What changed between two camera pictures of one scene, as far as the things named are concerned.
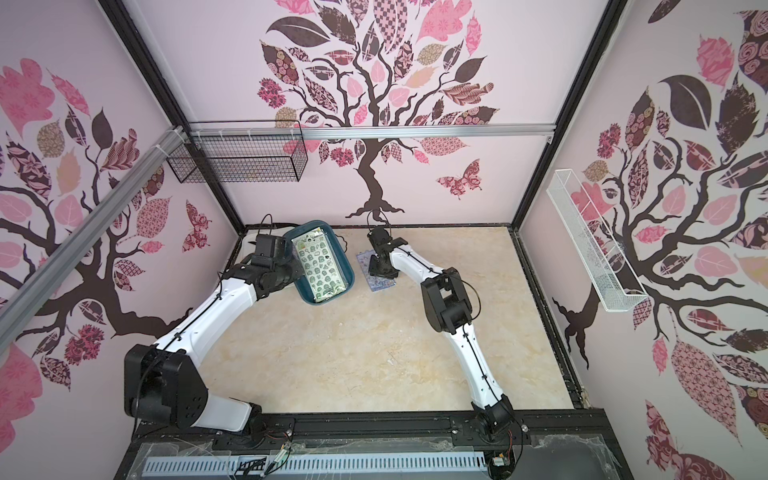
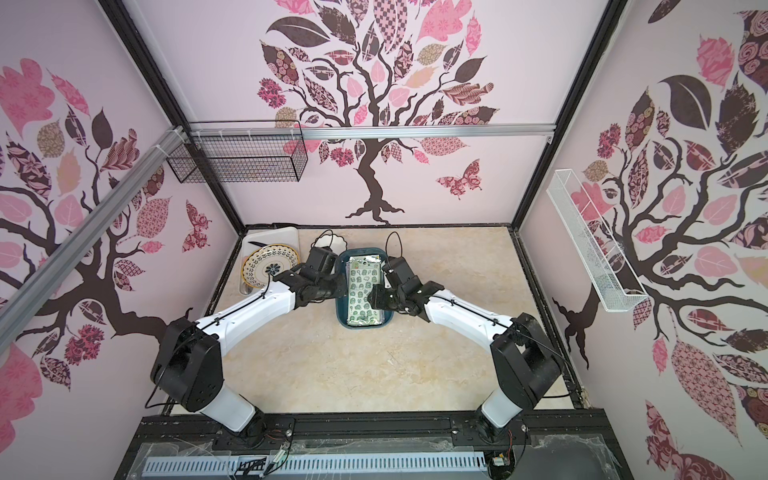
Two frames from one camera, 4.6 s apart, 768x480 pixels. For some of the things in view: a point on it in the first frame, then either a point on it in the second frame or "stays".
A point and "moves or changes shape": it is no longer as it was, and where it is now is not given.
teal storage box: [344, 261] to [341, 303]
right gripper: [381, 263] to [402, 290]
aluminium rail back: [375, 131] stays
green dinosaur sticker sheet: [318, 264] moves or changes shape
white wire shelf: [615, 284] stays
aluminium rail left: [33, 292] stays
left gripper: [296, 271] to [339, 290]
